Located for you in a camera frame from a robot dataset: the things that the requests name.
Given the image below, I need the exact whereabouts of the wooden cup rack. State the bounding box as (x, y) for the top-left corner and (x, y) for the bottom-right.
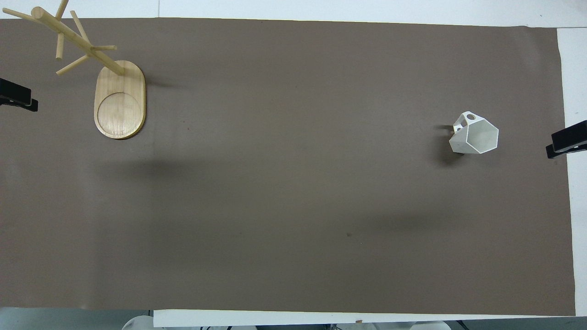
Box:
(2, 0), (146, 140)

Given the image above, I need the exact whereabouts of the white hexagonal cup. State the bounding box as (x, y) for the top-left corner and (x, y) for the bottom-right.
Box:
(449, 111), (499, 155)

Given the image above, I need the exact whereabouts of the black right clamp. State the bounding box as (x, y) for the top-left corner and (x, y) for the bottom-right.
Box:
(545, 120), (587, 160)

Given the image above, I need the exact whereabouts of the black clamp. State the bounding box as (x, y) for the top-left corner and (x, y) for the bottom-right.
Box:
(545, 120), (587, 160)
(0, 78), (39, 112)

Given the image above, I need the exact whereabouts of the black left clamp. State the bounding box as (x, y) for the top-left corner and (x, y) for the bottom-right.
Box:
(0, 78), (39, 112)

